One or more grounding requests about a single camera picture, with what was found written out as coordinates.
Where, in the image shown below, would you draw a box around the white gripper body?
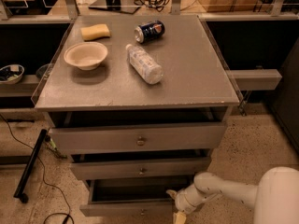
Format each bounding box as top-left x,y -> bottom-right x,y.
175,185 -> 201,214

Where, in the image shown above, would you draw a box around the grey drawer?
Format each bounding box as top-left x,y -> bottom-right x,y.
70,157 -> 211,180
80,175 -> 192,217
50,122 -> 226,154

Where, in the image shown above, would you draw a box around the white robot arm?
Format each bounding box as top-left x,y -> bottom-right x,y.
166,167 -> 299,224

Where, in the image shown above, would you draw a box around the grey drawer cabinet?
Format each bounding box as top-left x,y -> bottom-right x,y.
35,14 -> 240,201

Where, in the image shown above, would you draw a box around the grey metal side beam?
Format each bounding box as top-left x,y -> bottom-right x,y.
227,69 -> 282,91

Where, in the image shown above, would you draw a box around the clear plastic water bottle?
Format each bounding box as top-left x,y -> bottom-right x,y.
126,44 -> 164,85

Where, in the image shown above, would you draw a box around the black bar on floor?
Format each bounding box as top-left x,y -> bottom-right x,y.
14,129 -> 47,203

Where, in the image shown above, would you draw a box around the white paper bowl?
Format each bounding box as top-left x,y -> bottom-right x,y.
64,42 -> 108,70

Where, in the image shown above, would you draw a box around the blue pepsi can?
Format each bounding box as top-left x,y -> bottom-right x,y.
135,21 -> 165,44

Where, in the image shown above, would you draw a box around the yellow sponge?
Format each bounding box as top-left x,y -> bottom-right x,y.
80,24 -> 110,41

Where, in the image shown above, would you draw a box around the bowl with dark items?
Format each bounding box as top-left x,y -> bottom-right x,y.
0,64 -> 24,84

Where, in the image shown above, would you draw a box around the black monitor stand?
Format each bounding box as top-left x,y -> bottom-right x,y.
89,0 -> 141,14

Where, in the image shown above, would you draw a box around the black floor cable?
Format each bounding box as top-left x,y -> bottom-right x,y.
0,114 -> 75,224

